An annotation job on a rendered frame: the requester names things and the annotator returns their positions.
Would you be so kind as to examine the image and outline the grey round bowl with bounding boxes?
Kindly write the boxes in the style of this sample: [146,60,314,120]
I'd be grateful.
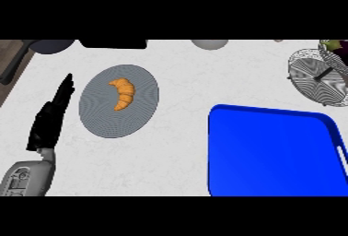
[190,40,230,51]

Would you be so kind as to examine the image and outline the black appliance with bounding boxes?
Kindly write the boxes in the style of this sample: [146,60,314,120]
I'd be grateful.
[78,40,149,50]

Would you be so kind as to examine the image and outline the green and purple vegetable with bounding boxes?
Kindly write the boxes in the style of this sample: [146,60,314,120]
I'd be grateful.
[320,40,348,59]

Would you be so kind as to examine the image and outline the tiered wire basket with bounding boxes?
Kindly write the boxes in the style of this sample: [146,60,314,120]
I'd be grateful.
[286,40,348,108]

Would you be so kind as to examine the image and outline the orange croissant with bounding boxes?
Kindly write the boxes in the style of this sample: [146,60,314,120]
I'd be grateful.
[107,77,137,112]

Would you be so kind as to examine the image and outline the grey round placemat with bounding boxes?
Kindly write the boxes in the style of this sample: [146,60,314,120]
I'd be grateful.
[78,64,160,139]

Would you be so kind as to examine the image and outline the dark grey pan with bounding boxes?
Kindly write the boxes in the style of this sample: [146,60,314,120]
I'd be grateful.
[0,40,76,86]

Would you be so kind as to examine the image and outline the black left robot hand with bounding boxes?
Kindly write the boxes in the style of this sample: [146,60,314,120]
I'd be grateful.
[25,72,76,152]

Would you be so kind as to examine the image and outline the blue tray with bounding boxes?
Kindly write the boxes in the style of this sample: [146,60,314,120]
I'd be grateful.
[206,103,348,197]

